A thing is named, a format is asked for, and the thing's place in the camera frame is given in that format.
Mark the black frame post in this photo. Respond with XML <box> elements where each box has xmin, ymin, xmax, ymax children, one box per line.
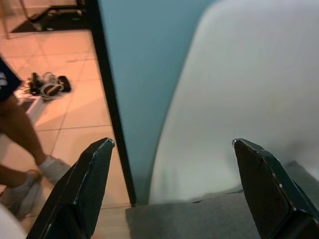
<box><xmin>86</xmin><ymin>0</ymin><xmax>137</xmax><ymax>208</ymax></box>

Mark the white pillow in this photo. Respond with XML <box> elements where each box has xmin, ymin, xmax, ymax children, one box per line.
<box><xmin>149</xmin><ymin>0</ymin><xmax>319</xmax><ymax>207</ymax></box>

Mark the person in dark shorts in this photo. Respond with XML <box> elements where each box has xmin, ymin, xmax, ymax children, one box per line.
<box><xmin>0</xmin><ymin>56</ymin><xmax>71</xmax><ymax>220</ymax></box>

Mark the black and white gear pile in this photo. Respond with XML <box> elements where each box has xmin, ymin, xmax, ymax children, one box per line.
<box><xmin>25</xmin><ymin>71</ymin><xmax>73</xmax><ymax>102</ymax></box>

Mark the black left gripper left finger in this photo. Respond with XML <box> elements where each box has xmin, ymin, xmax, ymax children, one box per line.
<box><xmin>26</xmin><ymin>137</ymin><xmax>115</xmax><ymax>239</ymax></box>

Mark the white rounded object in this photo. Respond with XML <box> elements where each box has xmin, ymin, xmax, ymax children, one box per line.
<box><xmin>0</xmin><ymin>201</ymin><xmax>28</xmax><ymax>239</ymax></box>

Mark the black floor mat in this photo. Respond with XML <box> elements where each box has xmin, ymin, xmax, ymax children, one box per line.
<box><xmin>9</xmin><ymin>13</ymin><xmax>94</xmax><ymax>34</ymax></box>

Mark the blue panel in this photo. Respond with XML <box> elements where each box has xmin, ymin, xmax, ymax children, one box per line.
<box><xmin>97</xmin><ymin>0</ymin><xmax>212</xmax><ymax>205</ymax></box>

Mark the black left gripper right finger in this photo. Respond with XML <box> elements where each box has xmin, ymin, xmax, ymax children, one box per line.
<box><xmin>232</xmin><ymin>138</ymin><xmax>319</xmax><ymax>239</ymax></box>

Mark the grey fabric sofa seat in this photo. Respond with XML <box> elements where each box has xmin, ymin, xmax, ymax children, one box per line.
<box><xmin>125</xmin><ymin>160</ymin><xmax>319</xmax><ymax>239</ymax></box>

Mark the black metal stand base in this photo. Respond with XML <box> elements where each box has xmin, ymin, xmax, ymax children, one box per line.
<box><xmin>24</xmin><ymin>0</ymin><xmax>88</xmax><ymax>23</ymax></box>

